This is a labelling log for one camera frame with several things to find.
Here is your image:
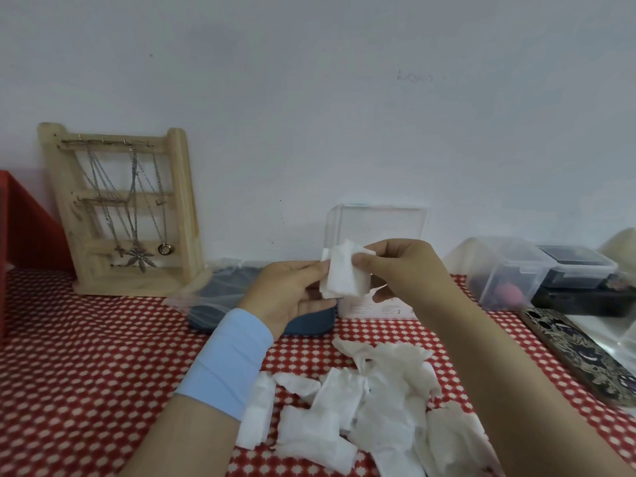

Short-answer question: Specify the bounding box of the pile of white cotton pads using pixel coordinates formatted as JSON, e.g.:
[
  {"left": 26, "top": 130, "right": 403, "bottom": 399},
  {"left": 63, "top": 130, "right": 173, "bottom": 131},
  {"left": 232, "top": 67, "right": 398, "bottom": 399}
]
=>
[{"left": 235, "top": 336, "right": 503, "bottom": 477}]

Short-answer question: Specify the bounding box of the phone with patterned case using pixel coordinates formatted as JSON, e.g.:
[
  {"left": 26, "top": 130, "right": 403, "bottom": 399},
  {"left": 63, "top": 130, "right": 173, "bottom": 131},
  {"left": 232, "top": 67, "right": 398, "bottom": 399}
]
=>
[{"left": 520, "top": 306, "right": 636, "bottom": 408}]

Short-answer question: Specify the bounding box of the clear plastic bag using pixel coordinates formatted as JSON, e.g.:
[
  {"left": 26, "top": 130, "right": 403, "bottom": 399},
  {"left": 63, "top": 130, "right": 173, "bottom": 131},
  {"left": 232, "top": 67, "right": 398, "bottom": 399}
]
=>
[{"left": 162, "top": 258, "right": 269, "bottom": 323}]

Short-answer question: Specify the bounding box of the leaf pendant necklace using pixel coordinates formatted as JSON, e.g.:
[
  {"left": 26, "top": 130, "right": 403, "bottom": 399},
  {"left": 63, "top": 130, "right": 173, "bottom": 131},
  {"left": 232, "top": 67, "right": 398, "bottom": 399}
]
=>
[{"left": 127, "top": 143, "right": 158, "bottom": 274}]

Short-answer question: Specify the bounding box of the wooden jewelry stand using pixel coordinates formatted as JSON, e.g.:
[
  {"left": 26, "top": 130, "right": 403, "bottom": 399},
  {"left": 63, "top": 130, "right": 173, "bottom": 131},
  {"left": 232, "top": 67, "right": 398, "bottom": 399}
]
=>
[{"left": 38, "top": 122, "right": 205, "bottom": 297}]

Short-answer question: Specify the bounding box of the pink makeup sponge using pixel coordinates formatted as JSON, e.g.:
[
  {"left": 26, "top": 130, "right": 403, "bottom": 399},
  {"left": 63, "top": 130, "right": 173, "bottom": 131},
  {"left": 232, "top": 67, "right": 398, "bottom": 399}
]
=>
[{"left": 496, "top": 282, "right": 527, "bottom": 306}]

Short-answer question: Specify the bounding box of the clear container with black contents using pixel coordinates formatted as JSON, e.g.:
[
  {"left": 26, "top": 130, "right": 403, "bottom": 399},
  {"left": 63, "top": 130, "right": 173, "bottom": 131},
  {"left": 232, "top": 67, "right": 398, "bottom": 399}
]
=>
[{"left": 536, "top": 244, "right": 619, "bottom": 289}]

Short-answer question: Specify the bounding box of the beige plastic tub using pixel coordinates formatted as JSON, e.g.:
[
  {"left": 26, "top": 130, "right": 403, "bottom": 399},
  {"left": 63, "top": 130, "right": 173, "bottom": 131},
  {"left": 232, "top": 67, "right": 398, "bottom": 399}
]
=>
[{"left": 598, "top": 228, "right": 636, "bottom": 274}]

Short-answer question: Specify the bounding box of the ring pendant necklace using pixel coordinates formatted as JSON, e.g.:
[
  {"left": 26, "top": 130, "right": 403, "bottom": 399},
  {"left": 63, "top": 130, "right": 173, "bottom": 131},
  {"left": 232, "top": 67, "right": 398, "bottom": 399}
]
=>
[{"left": 148, "top": 146, "right": 174, "bottom": 256}]

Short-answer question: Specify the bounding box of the clear cotton pad box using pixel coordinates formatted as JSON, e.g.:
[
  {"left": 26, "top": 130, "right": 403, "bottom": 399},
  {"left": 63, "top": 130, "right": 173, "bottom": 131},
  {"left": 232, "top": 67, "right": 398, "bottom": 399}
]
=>
[{"left": 324, "top": 204, "right": 429, "bottom": 321}]

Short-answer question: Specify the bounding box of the person's left forearm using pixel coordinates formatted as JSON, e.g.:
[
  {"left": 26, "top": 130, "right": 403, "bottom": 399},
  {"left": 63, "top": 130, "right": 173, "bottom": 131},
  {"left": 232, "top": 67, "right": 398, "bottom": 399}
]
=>
[{"left": 119, "top": 394, "right": 242, "bottom": 477}]

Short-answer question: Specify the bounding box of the person's left hand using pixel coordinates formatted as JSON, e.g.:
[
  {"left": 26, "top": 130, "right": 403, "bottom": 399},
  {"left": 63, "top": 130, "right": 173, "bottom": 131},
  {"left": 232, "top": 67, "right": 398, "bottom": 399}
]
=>
[{"left": 238, "top": 260, "right": 339, "bottom": 341}]

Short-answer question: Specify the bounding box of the dark blue pouch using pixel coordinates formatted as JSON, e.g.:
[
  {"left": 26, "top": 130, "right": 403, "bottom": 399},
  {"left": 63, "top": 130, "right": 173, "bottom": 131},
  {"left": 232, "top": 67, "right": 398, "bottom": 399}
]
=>
[{"left": 187, "top": 265, "right": 339, "bottom": 337}]

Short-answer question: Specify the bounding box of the person's right forearm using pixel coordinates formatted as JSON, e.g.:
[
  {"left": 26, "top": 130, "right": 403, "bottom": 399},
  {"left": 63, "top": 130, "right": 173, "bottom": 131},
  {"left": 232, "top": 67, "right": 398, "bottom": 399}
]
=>
[{"left": 417, "top": 288, "right": 636, "bottom": 477}]

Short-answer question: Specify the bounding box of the red checkered tablecloth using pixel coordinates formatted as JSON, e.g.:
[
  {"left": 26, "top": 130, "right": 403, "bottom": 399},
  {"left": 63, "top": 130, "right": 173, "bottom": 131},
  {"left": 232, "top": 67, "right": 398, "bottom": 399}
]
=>
[{"left": 0, "top": 268, "right": 636, "bottom": 477}]

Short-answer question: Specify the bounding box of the person's right hand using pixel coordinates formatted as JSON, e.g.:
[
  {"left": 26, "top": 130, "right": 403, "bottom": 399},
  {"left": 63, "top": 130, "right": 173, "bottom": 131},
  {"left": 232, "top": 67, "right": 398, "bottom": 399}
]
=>
[{"left": 351, "top": 238, "right": 463, "bottom": 319}]

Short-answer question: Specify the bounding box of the red framed mirror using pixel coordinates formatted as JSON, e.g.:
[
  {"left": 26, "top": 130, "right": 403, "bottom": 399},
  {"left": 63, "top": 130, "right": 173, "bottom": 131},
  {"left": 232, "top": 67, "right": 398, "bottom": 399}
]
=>
[{"left": 0, "top": 169, "right": 76, "bottom": 343}]

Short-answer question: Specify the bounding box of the clear lidded plastic container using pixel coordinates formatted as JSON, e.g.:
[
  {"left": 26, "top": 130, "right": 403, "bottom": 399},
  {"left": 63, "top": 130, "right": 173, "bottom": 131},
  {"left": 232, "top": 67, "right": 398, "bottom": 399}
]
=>
[{"left": 443, "top": 237, "right": 557, "bottom": 311}]

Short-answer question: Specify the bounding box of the light blue wristband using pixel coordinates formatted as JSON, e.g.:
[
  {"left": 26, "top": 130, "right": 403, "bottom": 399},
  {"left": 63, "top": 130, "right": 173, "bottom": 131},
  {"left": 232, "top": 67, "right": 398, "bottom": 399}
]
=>
[{"left": 174, "top": 307, "right": 275, "bottom": 422}]

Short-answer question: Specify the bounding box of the black tray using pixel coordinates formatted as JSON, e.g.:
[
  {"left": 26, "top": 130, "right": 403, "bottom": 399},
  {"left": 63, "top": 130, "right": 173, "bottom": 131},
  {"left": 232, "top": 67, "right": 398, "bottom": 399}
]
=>
[{"left": 531, "top": 280, "right": 636, "bottom": 317}]

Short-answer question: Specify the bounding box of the white cloth square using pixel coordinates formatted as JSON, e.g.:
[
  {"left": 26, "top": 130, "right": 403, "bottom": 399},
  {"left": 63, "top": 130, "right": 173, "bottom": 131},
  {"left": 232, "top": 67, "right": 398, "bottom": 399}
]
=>
[{"left": 319, "top": 238, "right": 377, "bottom": 299}]

